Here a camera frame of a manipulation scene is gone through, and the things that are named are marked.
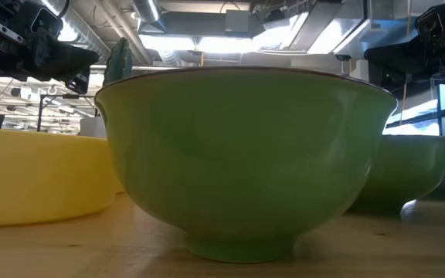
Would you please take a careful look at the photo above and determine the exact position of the yellow hanging cable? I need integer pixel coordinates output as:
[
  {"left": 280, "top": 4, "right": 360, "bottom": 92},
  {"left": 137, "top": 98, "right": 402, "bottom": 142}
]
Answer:
[{"left": 399, "top": 82, "right": 409, "bottom": 127}]

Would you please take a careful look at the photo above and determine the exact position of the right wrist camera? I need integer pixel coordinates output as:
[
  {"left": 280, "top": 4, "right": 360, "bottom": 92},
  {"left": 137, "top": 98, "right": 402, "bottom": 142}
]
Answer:
[{"left": 414, "top": 6, "right": 445, "bottom": 37}]

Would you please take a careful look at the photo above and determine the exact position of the rectangular silver ceiling duct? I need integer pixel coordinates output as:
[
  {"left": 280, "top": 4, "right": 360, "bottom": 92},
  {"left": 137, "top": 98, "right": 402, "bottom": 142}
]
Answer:
[{"left": 251, "top": 0, "right": 374, "bottom": 55}]

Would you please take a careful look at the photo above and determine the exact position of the green cactus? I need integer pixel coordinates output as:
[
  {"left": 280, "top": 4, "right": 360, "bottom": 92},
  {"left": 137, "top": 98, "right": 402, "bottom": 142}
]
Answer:
[{"left": 103, "top": 36, "right": 134, "bottom": 87}]

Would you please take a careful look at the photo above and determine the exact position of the black metal stand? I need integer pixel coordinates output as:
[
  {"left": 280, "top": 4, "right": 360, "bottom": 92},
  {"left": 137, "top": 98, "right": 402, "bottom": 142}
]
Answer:
[{"left": 36, "top": 93, "right": 96, "bottom": 132}]

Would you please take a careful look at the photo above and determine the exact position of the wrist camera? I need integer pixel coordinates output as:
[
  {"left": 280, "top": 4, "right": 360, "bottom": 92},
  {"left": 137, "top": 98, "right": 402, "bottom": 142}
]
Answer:
[
  {"left": 414, "top": 6, "right": 445, "bottom": 37},
  {"left": 30, "top": 6, "right": 65, "bottom": 39}
]

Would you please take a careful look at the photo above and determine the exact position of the red floral green-sided bowl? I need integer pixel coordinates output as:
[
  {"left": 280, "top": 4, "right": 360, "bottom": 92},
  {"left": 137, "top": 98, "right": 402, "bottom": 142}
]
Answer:
[
  {"left": 345, "top": 134, "right": 445, "bottom": 215},
  {"left": 93, "top": 65, "right": 399, "bottom": 264}
]

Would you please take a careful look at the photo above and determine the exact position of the grey ceiling box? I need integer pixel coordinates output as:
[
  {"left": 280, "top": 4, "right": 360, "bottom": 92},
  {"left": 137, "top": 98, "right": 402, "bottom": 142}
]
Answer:
[{"left": 225, "top": 9, "right": 252, "bottom": 34}]

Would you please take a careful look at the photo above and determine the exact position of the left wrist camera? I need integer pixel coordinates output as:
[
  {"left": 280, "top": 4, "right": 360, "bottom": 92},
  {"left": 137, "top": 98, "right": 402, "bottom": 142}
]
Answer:
[{"left": 30, "top": 6, "right": 65, "bottom": 39}]

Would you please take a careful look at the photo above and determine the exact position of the corrugated silver duct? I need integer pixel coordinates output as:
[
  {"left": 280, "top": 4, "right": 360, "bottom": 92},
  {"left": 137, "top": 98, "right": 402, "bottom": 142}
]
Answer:
[{"left": 39, "top": 0, "right": 111, "bottom": 63}]

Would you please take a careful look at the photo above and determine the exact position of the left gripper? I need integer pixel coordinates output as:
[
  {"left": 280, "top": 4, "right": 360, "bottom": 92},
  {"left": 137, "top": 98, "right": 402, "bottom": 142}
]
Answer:
[{"left": 0, "top": 0, "right": 100, "bottom": 96}]

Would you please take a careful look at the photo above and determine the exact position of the white faceted plant pot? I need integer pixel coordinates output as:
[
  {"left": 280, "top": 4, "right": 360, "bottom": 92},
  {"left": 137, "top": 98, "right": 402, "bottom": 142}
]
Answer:
[{"left": 79, "top": 115, "right": 108, "bottom": 139}]

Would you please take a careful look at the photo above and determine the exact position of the round silver ceiling duct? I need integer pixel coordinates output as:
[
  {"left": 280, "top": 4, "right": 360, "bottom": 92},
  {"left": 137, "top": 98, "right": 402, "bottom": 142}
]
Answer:
[{"left": 131, "top": 0, "right": 162, "bottom": 24}]

